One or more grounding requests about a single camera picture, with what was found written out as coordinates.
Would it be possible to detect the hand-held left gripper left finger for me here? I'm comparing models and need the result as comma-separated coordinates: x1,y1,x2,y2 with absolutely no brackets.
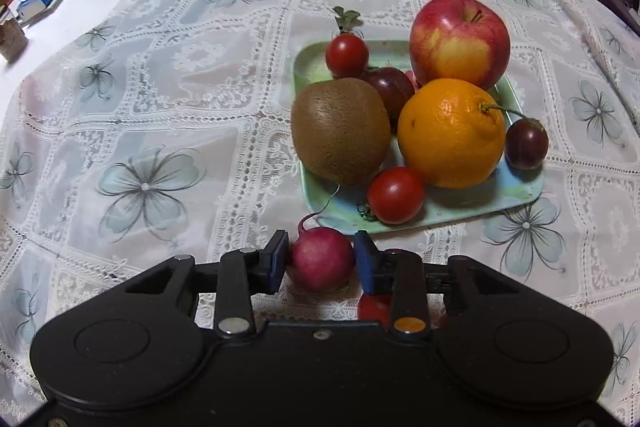
122,229,290,339

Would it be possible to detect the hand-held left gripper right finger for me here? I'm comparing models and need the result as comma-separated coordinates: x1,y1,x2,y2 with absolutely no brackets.
354,230,521,336

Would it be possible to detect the pink red radish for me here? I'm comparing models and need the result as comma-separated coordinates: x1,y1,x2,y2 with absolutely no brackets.
286,184,357,293

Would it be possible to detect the red cherry tomato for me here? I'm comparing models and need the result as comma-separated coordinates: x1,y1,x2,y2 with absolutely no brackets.
357,166,427,224
325,33,370,79
357,293,396,323

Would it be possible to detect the brown kiwi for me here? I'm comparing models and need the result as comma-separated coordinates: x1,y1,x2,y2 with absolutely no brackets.
291,78,392,186

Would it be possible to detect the small green tray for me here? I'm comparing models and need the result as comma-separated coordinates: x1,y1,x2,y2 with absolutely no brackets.
292,39,546,235

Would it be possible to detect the large orange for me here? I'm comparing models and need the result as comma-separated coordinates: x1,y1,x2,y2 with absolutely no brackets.
397,78,507,189

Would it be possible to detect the dark purple plum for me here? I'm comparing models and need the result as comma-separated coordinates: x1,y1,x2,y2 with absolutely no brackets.
362,67,417,132

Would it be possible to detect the floral lace tablecloth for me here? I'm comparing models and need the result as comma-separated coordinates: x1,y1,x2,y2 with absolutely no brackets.
0,0,640,427

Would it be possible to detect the dark cherry with stem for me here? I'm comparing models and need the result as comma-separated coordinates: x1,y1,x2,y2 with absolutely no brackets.
482,103,550,171

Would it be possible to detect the red apple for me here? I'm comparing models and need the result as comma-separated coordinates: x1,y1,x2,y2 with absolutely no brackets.
409,0,512,91

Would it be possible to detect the glass jar with dark lid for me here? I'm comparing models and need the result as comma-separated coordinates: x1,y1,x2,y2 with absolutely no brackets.
0,18,28,62

